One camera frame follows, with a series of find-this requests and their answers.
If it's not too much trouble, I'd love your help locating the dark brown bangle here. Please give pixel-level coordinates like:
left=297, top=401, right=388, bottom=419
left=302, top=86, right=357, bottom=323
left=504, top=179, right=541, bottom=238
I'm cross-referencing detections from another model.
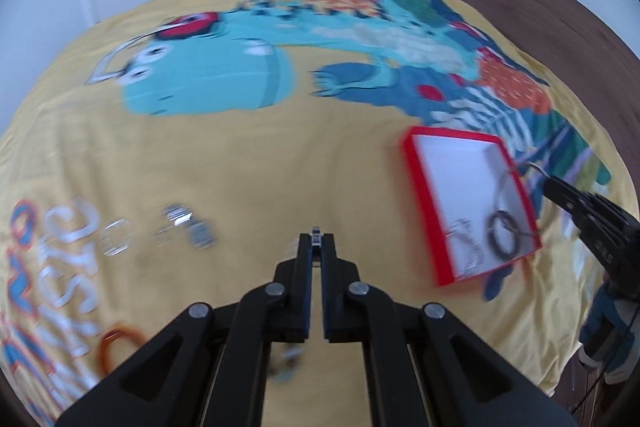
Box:
left=486, top=209, right=523, bottom=258

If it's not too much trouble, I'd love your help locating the amber bangle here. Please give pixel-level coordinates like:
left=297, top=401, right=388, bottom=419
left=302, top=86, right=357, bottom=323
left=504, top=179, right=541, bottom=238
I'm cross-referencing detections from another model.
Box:
left=99, top=323, right=146, bottom=378

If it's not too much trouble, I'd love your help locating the person's right hand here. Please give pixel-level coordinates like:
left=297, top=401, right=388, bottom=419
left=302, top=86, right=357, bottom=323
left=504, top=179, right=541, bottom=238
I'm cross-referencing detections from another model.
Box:
left=580, top=289, right=640, bottom=383

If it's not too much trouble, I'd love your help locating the twisted silver bangle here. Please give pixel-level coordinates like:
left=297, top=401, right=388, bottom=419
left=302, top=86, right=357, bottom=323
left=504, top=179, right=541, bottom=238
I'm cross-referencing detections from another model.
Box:
left=446, top=218, right=487, bottom=280

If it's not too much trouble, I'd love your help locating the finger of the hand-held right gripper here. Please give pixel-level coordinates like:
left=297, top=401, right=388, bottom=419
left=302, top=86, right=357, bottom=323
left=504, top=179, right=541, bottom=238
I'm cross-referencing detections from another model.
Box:
left=543, top=175, right=640, bottom=301

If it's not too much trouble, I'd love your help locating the shiny chunky silver bracelet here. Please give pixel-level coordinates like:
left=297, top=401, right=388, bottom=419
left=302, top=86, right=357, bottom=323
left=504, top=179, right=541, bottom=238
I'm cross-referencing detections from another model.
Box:
left=162, top=204, right=194, bottom=227

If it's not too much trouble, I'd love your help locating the silver band bracelet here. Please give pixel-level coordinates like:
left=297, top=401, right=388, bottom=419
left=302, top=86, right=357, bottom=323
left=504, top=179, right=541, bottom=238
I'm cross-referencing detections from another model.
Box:
left=186, top=221, right=221, bottom=249

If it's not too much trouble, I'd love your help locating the thin beaded hoop bracelet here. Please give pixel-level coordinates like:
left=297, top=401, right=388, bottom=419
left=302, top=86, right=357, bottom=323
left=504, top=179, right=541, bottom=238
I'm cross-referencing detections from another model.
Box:
left=492, top=161, right=551, bottom=239

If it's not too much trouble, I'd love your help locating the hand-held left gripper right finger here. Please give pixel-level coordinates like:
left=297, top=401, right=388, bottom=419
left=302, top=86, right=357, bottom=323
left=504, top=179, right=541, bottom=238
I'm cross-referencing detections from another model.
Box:
left=321, top=233, right=581, bottom=427

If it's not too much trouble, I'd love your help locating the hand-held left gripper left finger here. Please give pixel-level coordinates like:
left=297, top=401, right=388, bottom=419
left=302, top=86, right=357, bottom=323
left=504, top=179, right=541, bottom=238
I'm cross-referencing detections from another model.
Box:
left=57, top=233, right=312, bottom=427

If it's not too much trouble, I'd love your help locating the red jewelry box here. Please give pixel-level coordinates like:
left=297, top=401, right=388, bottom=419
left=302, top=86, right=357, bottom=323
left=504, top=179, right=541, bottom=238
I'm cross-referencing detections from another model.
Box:
left=400, top=126, right=543, bottom=288

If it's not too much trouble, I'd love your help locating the yellow printed blanket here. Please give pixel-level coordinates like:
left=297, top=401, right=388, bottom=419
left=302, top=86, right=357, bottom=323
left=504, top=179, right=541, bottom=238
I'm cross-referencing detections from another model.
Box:
left=0, top=0, right=633, bottom=427

